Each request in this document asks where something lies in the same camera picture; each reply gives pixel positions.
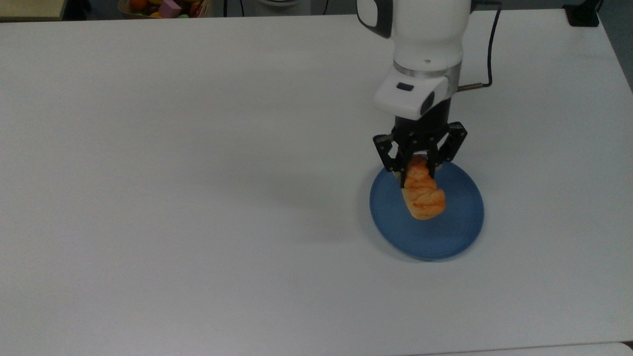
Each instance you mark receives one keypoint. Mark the orange toy fruit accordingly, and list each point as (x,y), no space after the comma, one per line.
(138,4)

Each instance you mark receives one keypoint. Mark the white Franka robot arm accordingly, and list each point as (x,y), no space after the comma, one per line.
(425,39)

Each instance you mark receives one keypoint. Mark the wooden side table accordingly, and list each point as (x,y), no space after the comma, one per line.
(29,9)

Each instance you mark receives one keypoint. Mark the orange braided bread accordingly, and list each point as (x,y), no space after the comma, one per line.
(425,198)

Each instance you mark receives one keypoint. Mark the blue round plate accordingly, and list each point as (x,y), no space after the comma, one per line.
(460,222)

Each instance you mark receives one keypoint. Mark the basket of toy food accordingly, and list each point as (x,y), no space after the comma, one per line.
(198,10)

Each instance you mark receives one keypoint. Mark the pink toy block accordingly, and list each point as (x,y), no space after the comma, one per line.
(169,8)

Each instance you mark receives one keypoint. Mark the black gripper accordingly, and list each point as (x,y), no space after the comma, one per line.
(425,131)

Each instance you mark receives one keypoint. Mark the white round object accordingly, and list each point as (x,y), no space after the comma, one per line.
(284,6)

